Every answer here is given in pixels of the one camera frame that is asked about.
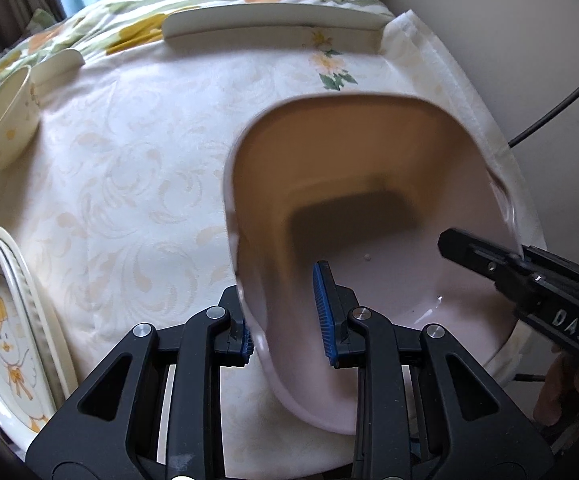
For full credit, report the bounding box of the small white tray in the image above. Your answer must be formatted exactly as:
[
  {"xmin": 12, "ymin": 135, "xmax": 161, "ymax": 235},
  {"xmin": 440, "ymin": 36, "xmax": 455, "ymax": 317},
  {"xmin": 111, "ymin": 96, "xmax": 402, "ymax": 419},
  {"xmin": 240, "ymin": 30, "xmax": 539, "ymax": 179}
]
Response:
[{"xmin": 32, "ymin": 49, "xmax": 86, "ymax": 83}]

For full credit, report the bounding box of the black cable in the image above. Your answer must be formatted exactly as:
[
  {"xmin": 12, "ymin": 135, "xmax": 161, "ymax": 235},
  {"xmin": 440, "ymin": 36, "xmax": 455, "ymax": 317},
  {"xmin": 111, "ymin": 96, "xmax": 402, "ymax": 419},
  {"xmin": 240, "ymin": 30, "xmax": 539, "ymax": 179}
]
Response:
[{"xmin": 507, "ymin": 55, "xmax": 579, "ymax": 148}]

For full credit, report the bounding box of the cream ceramic bowl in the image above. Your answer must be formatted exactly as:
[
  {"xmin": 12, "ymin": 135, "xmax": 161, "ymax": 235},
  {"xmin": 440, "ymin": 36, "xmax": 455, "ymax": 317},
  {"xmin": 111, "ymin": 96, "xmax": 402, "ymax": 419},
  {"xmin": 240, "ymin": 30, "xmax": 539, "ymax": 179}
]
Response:
[{"xmin": 0, "ymin": 65, "xmax": 41, "ymax": 171}]

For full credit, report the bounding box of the grey rimmed duck print plate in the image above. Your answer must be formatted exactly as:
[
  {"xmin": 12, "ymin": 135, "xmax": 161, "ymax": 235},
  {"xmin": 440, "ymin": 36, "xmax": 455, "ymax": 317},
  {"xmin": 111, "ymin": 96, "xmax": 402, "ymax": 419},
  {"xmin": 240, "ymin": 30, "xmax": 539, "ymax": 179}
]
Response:
[{"xmin": 0, "ymin": 232, "xmax": 70, "ymax": 436}]

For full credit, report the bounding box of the person's right hand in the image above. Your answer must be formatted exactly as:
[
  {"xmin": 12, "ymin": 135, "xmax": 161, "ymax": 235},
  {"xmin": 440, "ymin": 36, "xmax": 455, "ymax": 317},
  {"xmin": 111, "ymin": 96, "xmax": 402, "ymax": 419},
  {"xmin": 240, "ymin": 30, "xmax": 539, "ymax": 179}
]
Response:
[{"xmin": 534, "ymin": 350, "xmax": 579, "ymax": 426}]

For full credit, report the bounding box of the long white tray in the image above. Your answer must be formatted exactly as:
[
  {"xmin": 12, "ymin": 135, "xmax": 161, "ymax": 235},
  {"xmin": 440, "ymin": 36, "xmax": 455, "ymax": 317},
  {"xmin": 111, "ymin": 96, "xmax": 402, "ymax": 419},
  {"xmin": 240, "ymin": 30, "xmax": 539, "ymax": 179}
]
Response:
[{"xmin": 162, "ymin": 2, "xmax": 395, "ymax": 43}]

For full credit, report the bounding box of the white patterned tablecloth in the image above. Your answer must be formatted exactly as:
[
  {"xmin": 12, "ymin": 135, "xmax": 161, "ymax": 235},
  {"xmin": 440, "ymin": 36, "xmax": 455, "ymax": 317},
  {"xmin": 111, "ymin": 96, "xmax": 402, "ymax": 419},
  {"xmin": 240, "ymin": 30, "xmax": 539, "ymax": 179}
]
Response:
[{"xmin": 0, "ymin": 10, "xmax": 540, "ymax": 466}]

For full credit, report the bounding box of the green striped pillow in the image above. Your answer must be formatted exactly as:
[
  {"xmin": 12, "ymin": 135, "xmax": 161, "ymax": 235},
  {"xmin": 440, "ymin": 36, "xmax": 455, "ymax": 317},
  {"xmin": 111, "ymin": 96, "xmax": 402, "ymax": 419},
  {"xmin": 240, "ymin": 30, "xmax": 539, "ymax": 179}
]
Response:
[{"xmin": 29, "ymin": 7, "xmax": 62, "ymax": 31}]

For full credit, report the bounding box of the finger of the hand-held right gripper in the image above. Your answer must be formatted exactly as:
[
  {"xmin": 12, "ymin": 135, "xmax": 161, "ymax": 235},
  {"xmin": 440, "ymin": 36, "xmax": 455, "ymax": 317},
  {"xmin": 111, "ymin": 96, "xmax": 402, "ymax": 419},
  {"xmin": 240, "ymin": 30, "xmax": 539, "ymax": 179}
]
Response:
[{"xmin": 439, "ymin": 229, "xmax": 525, "ymax": 286}]

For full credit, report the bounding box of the yellow animal print plate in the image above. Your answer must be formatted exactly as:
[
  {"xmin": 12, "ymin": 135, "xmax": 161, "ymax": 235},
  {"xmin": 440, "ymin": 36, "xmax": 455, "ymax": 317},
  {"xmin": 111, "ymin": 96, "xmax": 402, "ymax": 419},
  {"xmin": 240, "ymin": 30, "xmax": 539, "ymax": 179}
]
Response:
[{"xmin": 0, "ymin": 225, "xmax": 80, "ymax": 461}]

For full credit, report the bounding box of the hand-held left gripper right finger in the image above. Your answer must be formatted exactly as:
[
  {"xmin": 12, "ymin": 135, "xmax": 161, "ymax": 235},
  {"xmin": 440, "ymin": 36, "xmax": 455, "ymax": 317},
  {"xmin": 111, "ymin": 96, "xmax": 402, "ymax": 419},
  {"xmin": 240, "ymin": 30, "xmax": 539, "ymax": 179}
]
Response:
[{"xmin": 312, "ymin": 260, "xmax": 555, "ymax": 480}]

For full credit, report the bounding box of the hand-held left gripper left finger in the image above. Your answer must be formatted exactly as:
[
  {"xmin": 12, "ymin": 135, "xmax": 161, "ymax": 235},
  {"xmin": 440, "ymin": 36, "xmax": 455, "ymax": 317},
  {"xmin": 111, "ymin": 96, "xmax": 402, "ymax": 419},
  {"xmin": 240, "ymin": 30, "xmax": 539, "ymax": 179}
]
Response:
[{"xmin": 24, "ymin": 285, "xmax": 257, "ymax": 480}]

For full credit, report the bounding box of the pink bowl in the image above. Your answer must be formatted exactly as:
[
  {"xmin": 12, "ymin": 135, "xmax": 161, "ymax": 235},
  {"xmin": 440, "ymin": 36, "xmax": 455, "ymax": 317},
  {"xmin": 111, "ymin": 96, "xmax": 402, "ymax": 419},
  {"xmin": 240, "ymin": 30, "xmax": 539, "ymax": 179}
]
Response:
[{"xmin": 222, "ymin": 92, "xmax": 525, "ymax": 423}]

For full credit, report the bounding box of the floral striped blanket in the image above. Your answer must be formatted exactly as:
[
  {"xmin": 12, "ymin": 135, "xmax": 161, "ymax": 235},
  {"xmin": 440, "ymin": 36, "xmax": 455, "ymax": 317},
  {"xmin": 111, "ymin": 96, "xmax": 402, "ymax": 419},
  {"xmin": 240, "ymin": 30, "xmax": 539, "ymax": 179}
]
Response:
[{"xmin": 0, "ymin": 0, "xmax": 395, "ymax": 96}]

